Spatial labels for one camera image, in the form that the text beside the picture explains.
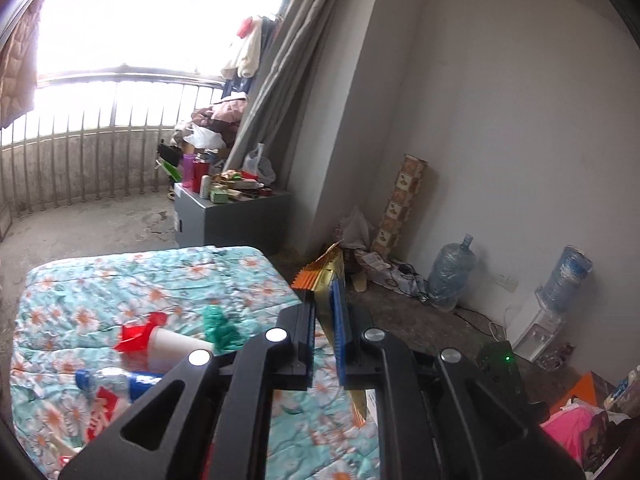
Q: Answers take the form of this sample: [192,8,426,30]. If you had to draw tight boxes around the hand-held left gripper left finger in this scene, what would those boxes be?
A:
[59,302,317,480]

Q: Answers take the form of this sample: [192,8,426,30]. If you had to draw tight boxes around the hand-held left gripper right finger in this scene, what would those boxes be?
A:
[330,280,586,480]

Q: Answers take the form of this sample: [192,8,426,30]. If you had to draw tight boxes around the gold orange snack packet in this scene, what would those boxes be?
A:
[291,241,368,428]

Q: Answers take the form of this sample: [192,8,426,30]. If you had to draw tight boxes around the white paper cup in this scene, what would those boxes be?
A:
[147,327,216,376]

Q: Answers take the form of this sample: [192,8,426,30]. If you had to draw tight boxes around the white water dispenser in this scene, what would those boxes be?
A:
[507,287,566,361]

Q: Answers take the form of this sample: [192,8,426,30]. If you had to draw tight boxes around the clear snack bag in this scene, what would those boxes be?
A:
[537,342,576,371]

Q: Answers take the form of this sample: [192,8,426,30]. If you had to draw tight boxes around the printed white packet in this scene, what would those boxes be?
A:
[362,252,401,286]

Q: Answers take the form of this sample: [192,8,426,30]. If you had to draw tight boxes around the green plastic bag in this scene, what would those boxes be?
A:
[202,305,251,356]

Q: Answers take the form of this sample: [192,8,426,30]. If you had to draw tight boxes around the white plastic bag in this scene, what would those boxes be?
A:
[336,205,373,253]
[242,142,277,186]

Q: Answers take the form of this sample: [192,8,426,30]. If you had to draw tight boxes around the orange box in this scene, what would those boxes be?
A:
[555,371,616,411]

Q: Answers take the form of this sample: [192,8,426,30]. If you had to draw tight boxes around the pink cloth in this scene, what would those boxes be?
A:
[540,405,606,466]

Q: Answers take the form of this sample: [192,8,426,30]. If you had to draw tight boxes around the empty blue water jug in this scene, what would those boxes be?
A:
[429,234,478,311]

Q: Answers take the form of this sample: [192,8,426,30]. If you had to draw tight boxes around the blue dispenser water jug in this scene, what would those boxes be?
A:
[542,245,593,313]

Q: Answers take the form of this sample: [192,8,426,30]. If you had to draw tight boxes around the patterned paper roll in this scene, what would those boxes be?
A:
[372,154,429,261]

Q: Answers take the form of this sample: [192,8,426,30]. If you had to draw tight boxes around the grey cabinet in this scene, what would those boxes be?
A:
[173,182,293,261]

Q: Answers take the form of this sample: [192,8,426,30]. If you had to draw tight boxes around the pile of small packets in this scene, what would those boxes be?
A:
[210,170,276,203]

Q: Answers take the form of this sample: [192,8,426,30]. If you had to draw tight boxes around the red plastic wrapper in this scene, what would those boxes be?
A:
[114,311,168,356]

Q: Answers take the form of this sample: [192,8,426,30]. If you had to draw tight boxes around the plastic bottle red blue label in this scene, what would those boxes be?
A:
[74,366,166,443]

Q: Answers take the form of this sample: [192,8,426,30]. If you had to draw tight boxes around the floral turquoise blanket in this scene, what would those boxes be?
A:
[10,245,381,480]

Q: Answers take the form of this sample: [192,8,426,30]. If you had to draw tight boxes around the black green object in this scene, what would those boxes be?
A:
[157,142,183,183]

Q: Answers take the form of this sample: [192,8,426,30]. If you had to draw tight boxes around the pile of clothes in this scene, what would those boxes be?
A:
[172,92,251,151]

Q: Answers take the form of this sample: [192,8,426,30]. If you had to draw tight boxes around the grey curtain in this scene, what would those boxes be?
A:
[227,0,356,171]

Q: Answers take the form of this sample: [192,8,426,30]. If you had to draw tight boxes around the hanging white clothes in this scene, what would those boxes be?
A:
[220,15,276,81]

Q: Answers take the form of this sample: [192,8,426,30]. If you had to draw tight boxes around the metal balcony railing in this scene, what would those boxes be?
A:
[0,62,226,221]

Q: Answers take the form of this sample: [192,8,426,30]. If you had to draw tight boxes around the white power cable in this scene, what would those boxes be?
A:
[490,305,523,338]

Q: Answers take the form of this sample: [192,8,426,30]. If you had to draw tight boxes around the black cable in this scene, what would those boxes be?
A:
[400,260,501,336]

